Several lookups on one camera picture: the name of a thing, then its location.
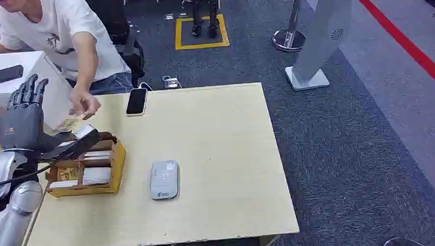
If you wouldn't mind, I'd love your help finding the black office chair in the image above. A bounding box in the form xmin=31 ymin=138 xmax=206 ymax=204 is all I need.
xmin=82 ymin=0 xmax=147 ymax=90

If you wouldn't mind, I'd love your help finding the person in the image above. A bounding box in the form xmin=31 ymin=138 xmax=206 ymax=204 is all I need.
xmin=0 ymin=0 xmax=134 ymax=100

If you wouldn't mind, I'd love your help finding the black power adapter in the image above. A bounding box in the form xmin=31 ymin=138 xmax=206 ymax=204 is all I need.
xmin=0 ymin=64 xmax=24 ymax=84

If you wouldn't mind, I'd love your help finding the white power strip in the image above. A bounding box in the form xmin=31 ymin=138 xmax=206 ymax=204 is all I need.
xmin=162 ymin=75 xmax=183 ymax=91

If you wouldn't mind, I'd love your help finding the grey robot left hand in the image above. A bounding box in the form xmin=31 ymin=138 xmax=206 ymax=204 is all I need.
xmin=0 ymin=71 xmax=101 ymax=164

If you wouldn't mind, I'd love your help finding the chrome stanchion base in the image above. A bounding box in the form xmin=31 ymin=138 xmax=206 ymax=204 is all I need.
xmin=381 ymin=236 xmax=426 ymax=246

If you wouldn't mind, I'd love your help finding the black smartphone in white case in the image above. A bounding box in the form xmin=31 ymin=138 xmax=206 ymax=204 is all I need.
xmin=124 ymin=87 xmax=149 ymax=117

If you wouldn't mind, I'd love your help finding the wooden card box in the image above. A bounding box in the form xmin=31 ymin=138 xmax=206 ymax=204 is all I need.
xmin=44 ymin=130 xmax=129 ymax=199

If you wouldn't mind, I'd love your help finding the chrome stanchion post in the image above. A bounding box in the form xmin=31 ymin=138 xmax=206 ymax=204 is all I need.
xmin=270 ymin=0 xmax=310 ymax=54

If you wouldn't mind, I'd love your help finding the grey card reader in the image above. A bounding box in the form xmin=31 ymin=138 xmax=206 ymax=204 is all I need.
xmin=148 ymin=160 xmax=181 ymax=201

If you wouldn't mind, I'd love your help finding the grey kiosk stand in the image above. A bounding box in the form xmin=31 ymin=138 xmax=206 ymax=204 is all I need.
xmin=281 ymin=0 xmax=359 ymax=93

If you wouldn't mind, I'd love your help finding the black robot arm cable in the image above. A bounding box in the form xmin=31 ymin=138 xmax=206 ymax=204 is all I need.
xmin=0 ymin=161 xmax=58 ymax=192

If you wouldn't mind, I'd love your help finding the person's left hand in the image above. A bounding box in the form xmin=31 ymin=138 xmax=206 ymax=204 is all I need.
xmin=68 ymin=86 xmax=103 ymax=121

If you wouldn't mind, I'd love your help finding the white desk cabinet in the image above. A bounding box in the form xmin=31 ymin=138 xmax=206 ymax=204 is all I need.
xmin=0 ymin=49 xmax=75 ymax=133

